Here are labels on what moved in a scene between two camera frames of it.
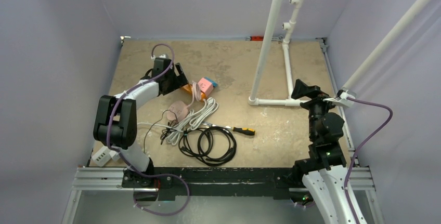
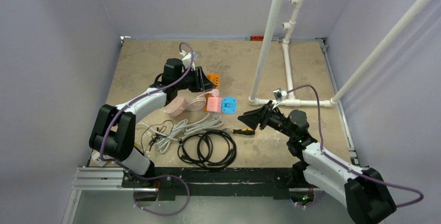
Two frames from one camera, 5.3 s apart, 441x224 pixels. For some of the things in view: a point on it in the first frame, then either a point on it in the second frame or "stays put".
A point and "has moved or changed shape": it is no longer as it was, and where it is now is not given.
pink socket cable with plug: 196,92 has moved or changed shape
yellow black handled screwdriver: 245,131 stays put
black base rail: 277,182 stays put
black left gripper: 179,80 to 202,83
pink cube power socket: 205,86 has moved or changed shape
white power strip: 102,157 stays put
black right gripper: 314,99 to 268,116
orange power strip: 189,87 has moved or changed shape
